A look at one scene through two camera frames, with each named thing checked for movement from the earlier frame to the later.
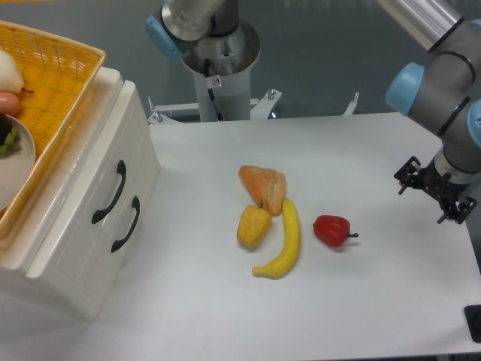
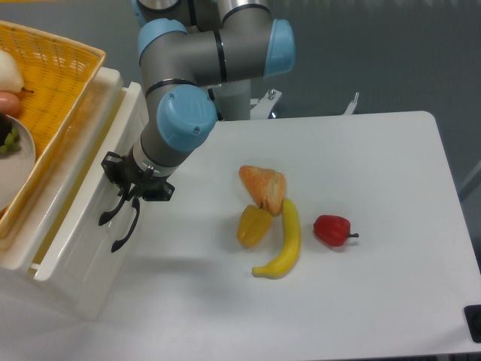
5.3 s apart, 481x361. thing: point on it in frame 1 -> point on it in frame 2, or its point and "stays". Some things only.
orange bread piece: [267, 187] stays
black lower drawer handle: [117, 244] stays
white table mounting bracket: [261, 108] stays
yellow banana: [292, 246] stays
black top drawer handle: [121, 168] -> [107, 215]
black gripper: [453, 206] -> [132, 181]
